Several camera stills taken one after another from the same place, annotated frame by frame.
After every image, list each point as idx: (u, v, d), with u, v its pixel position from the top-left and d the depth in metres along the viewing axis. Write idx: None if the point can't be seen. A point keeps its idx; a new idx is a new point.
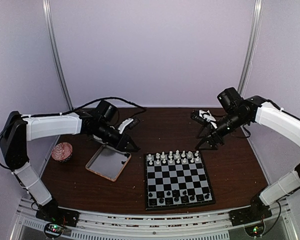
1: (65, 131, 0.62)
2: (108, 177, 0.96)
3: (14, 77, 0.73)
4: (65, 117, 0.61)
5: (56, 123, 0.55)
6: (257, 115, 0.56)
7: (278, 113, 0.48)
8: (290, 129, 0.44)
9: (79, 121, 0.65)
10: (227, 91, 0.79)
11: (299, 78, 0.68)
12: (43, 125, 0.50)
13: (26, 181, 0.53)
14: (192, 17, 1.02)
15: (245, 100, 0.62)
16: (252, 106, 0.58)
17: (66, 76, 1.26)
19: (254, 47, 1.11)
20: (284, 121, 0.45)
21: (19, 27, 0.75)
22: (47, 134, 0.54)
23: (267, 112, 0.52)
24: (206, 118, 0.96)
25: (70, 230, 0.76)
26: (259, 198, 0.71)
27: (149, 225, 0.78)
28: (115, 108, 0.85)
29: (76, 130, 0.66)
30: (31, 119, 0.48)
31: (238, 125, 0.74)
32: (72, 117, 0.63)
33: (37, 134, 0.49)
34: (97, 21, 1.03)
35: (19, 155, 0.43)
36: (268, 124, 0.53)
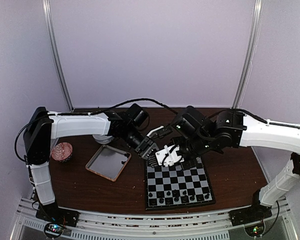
1: (93, 132, 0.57)
2: (108, 177, 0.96)
3: (15, 78, 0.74)
4: (94, 117, 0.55)
5: (83, 123, 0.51)
6: (242, 139, 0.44)
7: (270, 131, 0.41)
8: (289, 141, 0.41)
9: (107, 123, 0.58)
10: (186, 113, 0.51)
11: None
12: (69, 124, 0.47)
13: (34, 180, 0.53)
14: (192, 17, 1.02)
15: (222, 128, 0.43)
16: (235, 132, 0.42)
17: (66, 76, 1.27)
19: (254, 47, 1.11)
20: (282, 136, 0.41)
21: (19, 27, 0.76)
22: (74, 133, 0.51)
23: (257, 134, 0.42)
24: (169, 163, 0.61)
25: (70, 230, 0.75)
26: (262, 205, 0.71)
27: (149, 225, 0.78)
28: (147, 113, 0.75)
29: (105, 132, 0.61)
30: (57, 117, 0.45)
31: (204, 152, 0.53)
32: (101, 118, 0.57)
33: (62, 133, 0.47)
34: (97, 21, 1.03)
35: (42, 152, 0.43)
36: (254, 142, 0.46)
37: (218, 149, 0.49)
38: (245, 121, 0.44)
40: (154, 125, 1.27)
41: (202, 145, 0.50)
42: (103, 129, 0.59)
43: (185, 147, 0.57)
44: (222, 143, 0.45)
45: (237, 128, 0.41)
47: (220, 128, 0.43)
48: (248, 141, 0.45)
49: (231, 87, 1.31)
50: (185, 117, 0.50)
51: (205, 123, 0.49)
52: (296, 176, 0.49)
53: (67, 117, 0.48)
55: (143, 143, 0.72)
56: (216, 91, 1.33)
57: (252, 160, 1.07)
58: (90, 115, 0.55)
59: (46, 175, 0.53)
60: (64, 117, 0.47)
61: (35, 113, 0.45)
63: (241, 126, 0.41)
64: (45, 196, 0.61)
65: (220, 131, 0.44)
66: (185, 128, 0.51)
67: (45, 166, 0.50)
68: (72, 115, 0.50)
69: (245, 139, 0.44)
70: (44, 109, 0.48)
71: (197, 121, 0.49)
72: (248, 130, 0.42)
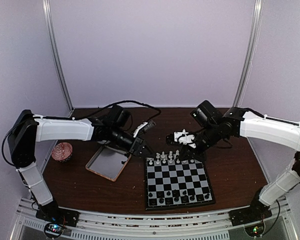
1: (77, 137, 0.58)
2: (108, 177, 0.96)
3: (15, 77, 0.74)
4: (79, 122, 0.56)
5: (68, 127, 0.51)
6: (241, 129, 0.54)
7: (263, 122, 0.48)
8: (285, 136, 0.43)
9: (91, 128, 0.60)
10: (201, 105, 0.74)
11: None
12: (54, 128, 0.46)
13: (28, 182, 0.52)
14: (191, 17, 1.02)
15: (225, 117, 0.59)
16: (234, 122, 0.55)
17: (66, 76, 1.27)
19: (254, 47, 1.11)
20: (276, 129, 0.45)
21: (19, 27, 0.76)
22: (58, 138, 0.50)
23: (252, 125, 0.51)
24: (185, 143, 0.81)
25: (70, 230, 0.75)
26: (259, 201, 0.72)
27: (149, 225, 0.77)
28: (128, 113, 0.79)
29: (88, 137, 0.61)
30: (42, 120, 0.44)
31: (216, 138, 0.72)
32: (85, 123, 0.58)
33: (46, 137, 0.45)
34: (97, 21, 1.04)
35: (26, 154, 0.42)
36: (257, 136, 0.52)
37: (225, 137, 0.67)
38: (246, 115, 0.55)
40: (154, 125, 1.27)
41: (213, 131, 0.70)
42: (86, 135, 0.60)
43: (201, 139, 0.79)
44: (225, 130, 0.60)
45: (235, 118, 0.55)
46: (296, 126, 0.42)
47: (225, 118, 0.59)
48: (249, 132, 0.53)
49: (231, 87, 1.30)
50: (201, 109, 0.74)
51: (215, 115, 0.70)
52: (295, 175, 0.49)
53: (52, 120, 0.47)
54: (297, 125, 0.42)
55: (135, 142, 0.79)
56: (216, 91, 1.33)
57: (252, 160, 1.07)
58: (74, 120, 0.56)
59: (38, 175, 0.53)
60: (49, 120, 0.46)
61: (20, 115, 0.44)
63: (239, 116, 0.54)
64: (43, 195, 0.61)
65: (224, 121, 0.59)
66: (200, 116, 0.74)
67: (33, 168, 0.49)
68: (56, 119, 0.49)
69: (247, 130, 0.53)
70: (29, 111, 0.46)
71: (209, 112, 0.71)
72: (245, 121, 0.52)
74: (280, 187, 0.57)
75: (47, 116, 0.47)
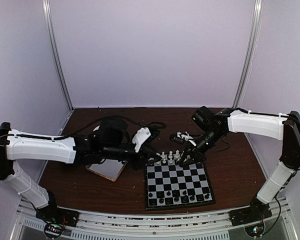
1: (58, 159, 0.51)
2: (108, 177, 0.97)
3: (15, 77, 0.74)
4: (59, 144, 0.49)
5: (43, 148, 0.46)
6: (230, 125, 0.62)
7: (246, 117, 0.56)
8: (266, 127, 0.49)
9: (72, 152, 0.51)
10: (198, 109, 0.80)
11: None
12: (25, 148, 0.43)
13: (17, 189, 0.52)
14: (191, 17, 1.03)
15: (215, 115, 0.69)
16: (222, 118, 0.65)
17: (66, 76, 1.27)
19: (254, 47, 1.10)
20: (258, 121, 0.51)
21: (19, 27, 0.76)
22: (35, 156, 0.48)
23: (239, 120, 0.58)
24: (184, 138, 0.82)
25: (70, 230, 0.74)
26: (257, 199, 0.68)
27: (149, 225, 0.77)
28: (122, 124, 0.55)
29: (71, 160, 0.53)
30: (15, 139, 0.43)
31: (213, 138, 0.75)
32: (65, 146, 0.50)
33: (20, 155, 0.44)
34: (97, 21, 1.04)
35: (0, 173, 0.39)
36: (244, 129, 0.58)
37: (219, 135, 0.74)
38: (233, 112, 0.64)
40: (154, 125, 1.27)
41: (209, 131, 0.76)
42: (67, 158, 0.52)
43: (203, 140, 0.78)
44: (218, 128, 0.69)
45: (222, 115, 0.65)
46: (276, 117, 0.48)
47: (215, 116, 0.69)
48: (237, 127, 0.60)
49: (231, 87, 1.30)
50: (198, 113, 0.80)
51: (208, 116, 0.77)
52: (287, 168, 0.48)
53: (26, 139, 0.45)
54: (278, 115, 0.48)
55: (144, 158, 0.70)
56: (216, 91, 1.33)
57: (252, 160, 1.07)
58: (54, 141, 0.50)
59: (26, 184, 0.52)
60: (22, 139, 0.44)
61: None
63: (226, 113, 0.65)
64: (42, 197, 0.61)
65: (215, 119, 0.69)
66: (199, 120, 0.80)
67: (18, 180, 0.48)
68: (33, 138, 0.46)
69: (234, 125, 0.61)
70: (8, 126, 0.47)
71: (204, 114, 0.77)
72: (231, 117, 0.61)
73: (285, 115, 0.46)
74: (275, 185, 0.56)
75: (23, 135, 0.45)
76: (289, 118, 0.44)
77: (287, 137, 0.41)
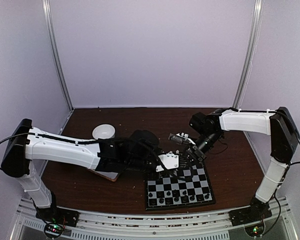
1: (79, 163, 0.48)
2: (108, 177, 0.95)
3: (15, 77, 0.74)
4: (82, 148, 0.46)
5: (65, 152, 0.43)
6: (222, 123, 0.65)
7: (237, 115, 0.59)
8: (254, 123, 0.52)
9: (95, 158, 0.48)
10: (193, 114, 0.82)
11: None
12: (46, 149, 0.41)
13: (25, 187, 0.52)
14: (191, 17, 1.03)
15: (208, 116, 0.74)
16: (214, 118, 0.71)
17: (66, 76, 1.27)
19: (254, 47, 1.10)
20: (247, 118, 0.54)
21: (19, 26, 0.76)
22: (55, 158, 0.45)
23: (230, 118, 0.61)
24: (185, 137, 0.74)
25: (70, 230, 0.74)
26: (256, 198, 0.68)
27: (149, 225, 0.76)
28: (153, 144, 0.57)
29: (93, 166, 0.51)
30: (36, 138, 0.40)
31: (212, 139, 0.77)
32: (89, 151, 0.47)
33: (40, 155, 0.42)
34: (97, 21, 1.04)
35: (16, 169, 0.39)
36: (236, 127, 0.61)
37: (216, 135, 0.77)
38: (225, 112, 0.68)
40: (153, 125, 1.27)
41: (206, 134, 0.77)
42: (90, 163, 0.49)
43: (203, 141, 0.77)
44: (211, 127, 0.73)
45: (214, 115, 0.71)
46: (264, 113, 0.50)
47: (209, 117, 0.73)
48: (228, 125, 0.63)
49: (231, 87, 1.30)
50: (194, 118, 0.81)
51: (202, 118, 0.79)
52: (280, 163, 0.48)
53: (47, 140, 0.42)
54: (266, 111, 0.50)
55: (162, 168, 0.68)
56: (216, 91, 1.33)
57: (252, 160, 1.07)
58: (78, 144, 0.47)
59: (36, 184, 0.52)
60: (44, 140, 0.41)
61: (18, 126, 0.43)
63: (218, 113, 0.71)
64: (42, 200, 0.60)
65: (208, 119, 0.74)
66: (195, 125, 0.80)
67: (31, 181, 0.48)
68: (55, 139, 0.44)
69: (225, 123, 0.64)
70: (29, 123, 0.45)
71: (198, 118, 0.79)
72: (222, 115, 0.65)
73: (272, 111, 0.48)
74: (271, 180, 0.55)
75: (45, 135, 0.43)
76: (275, 113, 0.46)
77: (272, 129, 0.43)
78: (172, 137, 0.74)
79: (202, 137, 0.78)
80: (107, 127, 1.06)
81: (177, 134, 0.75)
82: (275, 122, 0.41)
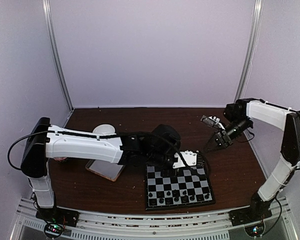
1: (104, 158, 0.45)
2: (108, 177, 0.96)
3: (15, 78, 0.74)
4: (103, 142, 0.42)
5: (87, 147, 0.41)
6: (247, 109, 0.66)
7: (261, 105, 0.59)
8: (274, 116, 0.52)
9: (118, 152, 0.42)
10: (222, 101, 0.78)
11: None
12: (67, 146, 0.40)
13: (33, 187, 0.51)
14: (191, 18, 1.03)
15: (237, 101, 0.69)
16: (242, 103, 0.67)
17: (66, 76, 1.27)
19: (254, 48, 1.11)
20: (269, 109, 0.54)
21: (19, 27, 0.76)
22: (78, 155, 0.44)
23: (254, 107, 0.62)
24: (215, 121, 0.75)
25: (70, 230, 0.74)
26: (257, 195, 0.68)
27: (149, 225, 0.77)
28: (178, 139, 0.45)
29: (116, 160, 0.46)
30: (56, 136, 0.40)
31: (242, 126, 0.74)
32: (111, 145, 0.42)
33: (63, 153, 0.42)
34: (97, 21, 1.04)
35: (36, 168, 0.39)
36: (257, 117, 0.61)
37: (246, 123, 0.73)
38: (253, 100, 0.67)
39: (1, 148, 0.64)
40: (153, 125, 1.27)
41: (236, 121, 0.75)
42: (112, 157, 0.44)
43: (233, 128, 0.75)
44: (238, 111, 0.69)
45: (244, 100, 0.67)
46: (286, 110, 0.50)
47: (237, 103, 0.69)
48: (251, 114, 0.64)
49: (231, 87, 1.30)
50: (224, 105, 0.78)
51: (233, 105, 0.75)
52: (286, 162, 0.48)
53: (67, 137, 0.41)
54: (287, 109, 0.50)
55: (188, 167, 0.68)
56: (216, 91, 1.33)
57: (252, 160, 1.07)
58: (99, 139, 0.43)
59: (46, 185, 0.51)
60: (64, 137, 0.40)
61: (36, 126, 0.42)
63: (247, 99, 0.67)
64: (46, 200, 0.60)
65: (236, 104, 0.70)
66: (225, 112, 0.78)
67: (44, 182, 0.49)
68: (75, 135, 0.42)
69: (251, 112, 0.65)
70: (47, 121, 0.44)
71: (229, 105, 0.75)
72: (250, 103, 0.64)
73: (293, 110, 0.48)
74: (276, 180, 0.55)
75: (65, 132, 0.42)
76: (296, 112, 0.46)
77: (287, 126, 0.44)
78: (204, 120, 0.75)
79: (231, 124, 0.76)
80: (107, 127, 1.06)
81: (209, 117, 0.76)
82: (290, 118, 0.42)
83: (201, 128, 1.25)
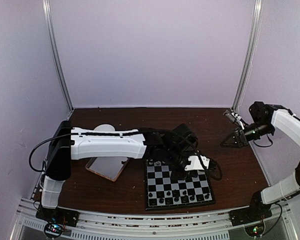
1: (127, 154, 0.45)
2: (108, 177, 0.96)
3: (15, 78, 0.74)
4: (126, 139, 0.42)
5: (111, 145, 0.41)
6: (273, 117, 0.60)
7: (287, 116, 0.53)
8: (298, 133, 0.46)
9: (142, 147, 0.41)
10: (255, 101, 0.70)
11: None
12: (91, 146, 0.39)
13: (45, 187, 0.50)
14: (191, 18, 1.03)
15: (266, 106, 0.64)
16: (269, 109, 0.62)
17: (66, 76, 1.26)
19: (254, 48, 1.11)
20: (294, 124, 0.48)
21: (19, 28, 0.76)
22: (102, 154, 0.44)
23: (281, 116, 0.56)
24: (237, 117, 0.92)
25: (70, 230, 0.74)
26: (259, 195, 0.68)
27: (149, 225, 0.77)
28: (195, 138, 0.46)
29: (140, 155, 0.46)
30: (80, 138, 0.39)
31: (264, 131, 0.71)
32: (135, 141, 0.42)
33: (87, 154, 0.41)
34: (97, 22, 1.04)
35: (61, 170, 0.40)
36: (281, 128, 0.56)
37: (267, 130, 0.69)
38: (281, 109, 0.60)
39: (1, 148, 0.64)
40: (153, 125, 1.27)
41: (258, 123, 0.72)
42: (136, 153, 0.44)
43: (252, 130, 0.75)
44: (263, 117, 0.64)
45: (271, 107, 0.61)
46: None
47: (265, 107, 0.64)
48: (277, 123, 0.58)
49: (231, 87, 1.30)
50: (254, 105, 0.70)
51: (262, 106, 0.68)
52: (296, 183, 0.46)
53: (91, 137, 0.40)
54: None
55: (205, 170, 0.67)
56: (216, 91, 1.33)
57: (252, 160, 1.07)
58: (123, 135, 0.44)
59: (59, 187, 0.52)
60: (88, 137, 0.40)
61: (59, 128, 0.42)
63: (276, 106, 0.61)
64: (51, 201, 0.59)
65: (263, 109, 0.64)
66: (252, 112, 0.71)
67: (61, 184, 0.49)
68: (99, 135, 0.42)
69: (276, 120, 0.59)
70: (68, 124, 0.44)
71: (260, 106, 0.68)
72: (277, 111, 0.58)
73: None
74: (280, 190, 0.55)
75: (88, 132, 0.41)
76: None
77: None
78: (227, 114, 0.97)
79: (253, 126, 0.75)
80: (107, 127, 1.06)
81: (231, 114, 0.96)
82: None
83: (201, 128, 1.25)
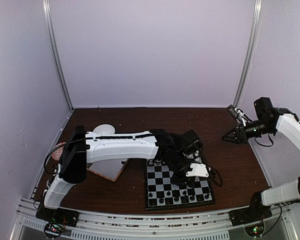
1: (140, 156, 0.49)
2: (108, 177, 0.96)
3: (15, 78, 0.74)
4: (139, 141, 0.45)
5: (125, 148, 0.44)
6: (278, 122, 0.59)
7: (293, 123, 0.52)
8: None
9: (154, 148, 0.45)
10: (261, 98, 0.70)
11: None
12: (107, 149, 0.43)
13: (54, 188, 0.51)
14: (191, 18, 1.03)
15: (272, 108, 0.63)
16: (274, 113, 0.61)
17: (66, 76, 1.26)
19: (254, 48, 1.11)
20: None
21: (19, 28, 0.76)
22: (117, 156, 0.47)
23: (286, 122, 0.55)
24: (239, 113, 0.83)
25: (70, 230, 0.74)
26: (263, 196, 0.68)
27: (149, 225, 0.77)
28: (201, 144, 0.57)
29: (152, 156, 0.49)
30: (96, 142, 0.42)
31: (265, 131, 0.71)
32: (147, 143, 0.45)
33: (103, 156, 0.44)
34: (97, 21, 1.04)
35: (77, 173, 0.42)
36: (286, 133, 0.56)
37: (268, 130, 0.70)
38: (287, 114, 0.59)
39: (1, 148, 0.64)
40: (153, 125, 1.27)
41: (260, 122, 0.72)
42: (149, 154, 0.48)
43: (252, 128, 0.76)
44: (266, 119, 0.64)
45: (277, 110, 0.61)
46: None
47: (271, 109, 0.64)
48: (282, 128, 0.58)
49: (231, 87, 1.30)
50: (260, 101, 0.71)
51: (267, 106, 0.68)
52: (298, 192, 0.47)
53: (105, 141, 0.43)
54: None
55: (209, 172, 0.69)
56: (216, 91, 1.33)
57: (252, 160, 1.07)
58: (135, 138, 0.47)
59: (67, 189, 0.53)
60: (103, 141, 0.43)
61: (73, 134, 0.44)
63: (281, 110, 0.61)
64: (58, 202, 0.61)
65: (267, 112, 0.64)
66: (257, 108, 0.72)
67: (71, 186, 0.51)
68: (112, 139, 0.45)
69: (281, 125, 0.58)
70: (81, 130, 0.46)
71: (266, 105, 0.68)
72: (283, 115, 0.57)
73: None
74: (280, 195, 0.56)
75: (102, 136, 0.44)
76: None
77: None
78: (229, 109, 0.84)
79: (254, 124, 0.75)
80: (107, 127, 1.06)
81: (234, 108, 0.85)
82: None
83: (201, 128, 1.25)
